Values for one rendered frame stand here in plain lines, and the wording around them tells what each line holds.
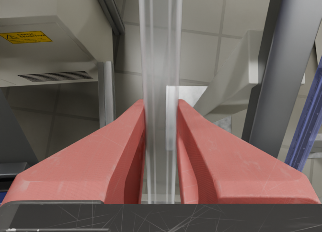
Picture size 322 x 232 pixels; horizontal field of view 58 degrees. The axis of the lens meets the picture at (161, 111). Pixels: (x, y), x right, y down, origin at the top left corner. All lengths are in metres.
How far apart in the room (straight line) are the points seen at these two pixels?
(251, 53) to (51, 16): 0.38
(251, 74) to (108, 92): 0.56
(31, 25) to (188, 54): 0.69
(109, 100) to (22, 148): 0.44
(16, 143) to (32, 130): 0.83
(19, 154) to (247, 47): 0.30
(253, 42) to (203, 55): 0.85
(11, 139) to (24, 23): 0.30
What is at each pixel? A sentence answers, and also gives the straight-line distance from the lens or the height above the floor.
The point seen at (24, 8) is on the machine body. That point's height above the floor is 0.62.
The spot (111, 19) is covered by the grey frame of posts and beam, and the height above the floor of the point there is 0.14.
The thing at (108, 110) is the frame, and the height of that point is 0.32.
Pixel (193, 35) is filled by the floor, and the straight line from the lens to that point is 1.20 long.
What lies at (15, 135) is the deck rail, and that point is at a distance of 0.40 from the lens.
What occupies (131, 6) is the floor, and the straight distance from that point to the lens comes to 1.25.
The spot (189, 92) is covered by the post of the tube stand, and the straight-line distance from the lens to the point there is 1.13.
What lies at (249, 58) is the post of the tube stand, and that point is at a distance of 0.33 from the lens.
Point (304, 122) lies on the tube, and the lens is 0.27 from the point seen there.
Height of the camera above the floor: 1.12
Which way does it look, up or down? 84 degrees down
